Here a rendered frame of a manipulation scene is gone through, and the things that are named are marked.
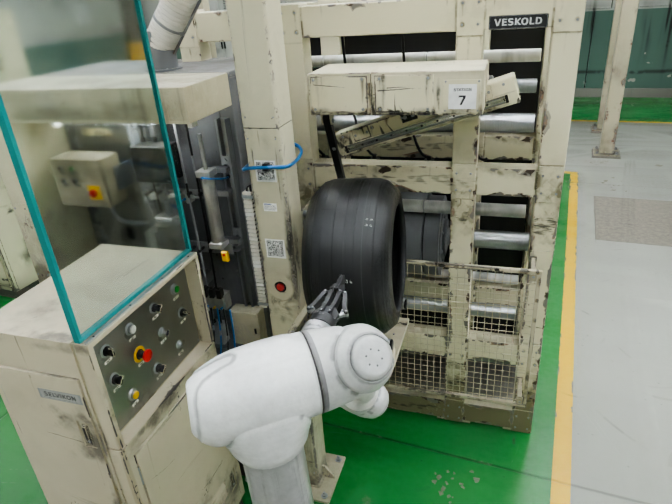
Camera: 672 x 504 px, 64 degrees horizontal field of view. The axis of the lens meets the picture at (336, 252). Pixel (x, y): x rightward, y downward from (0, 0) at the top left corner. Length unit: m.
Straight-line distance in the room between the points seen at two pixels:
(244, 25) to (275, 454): 1.28
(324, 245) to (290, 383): 0.95
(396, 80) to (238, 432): 1.37
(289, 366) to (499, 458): 2.12
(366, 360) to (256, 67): 1.18
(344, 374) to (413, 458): 2.01
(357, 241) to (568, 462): 1.66
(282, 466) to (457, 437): 2.06
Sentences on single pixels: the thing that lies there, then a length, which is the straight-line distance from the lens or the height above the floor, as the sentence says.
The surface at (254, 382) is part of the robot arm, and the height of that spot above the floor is 1.56.
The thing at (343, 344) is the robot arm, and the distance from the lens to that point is 0.79.
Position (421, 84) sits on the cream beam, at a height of 1.74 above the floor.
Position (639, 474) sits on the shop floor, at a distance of 2.95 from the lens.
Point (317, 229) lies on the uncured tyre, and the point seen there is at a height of 1.36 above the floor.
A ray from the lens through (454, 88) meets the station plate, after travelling 1.88.
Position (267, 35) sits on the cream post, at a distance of 1.74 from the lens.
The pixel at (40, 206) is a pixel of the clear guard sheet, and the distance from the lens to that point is 1.42.
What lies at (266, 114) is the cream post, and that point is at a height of 1.70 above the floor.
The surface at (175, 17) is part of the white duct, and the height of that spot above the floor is 1.99.
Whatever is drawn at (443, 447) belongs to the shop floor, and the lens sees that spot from 2.84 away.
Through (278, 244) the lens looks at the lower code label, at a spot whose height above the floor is 1.24.
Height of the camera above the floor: 2.05
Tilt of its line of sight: 26 degrees down
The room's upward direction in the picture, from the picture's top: 4 degrees counter-clockwise
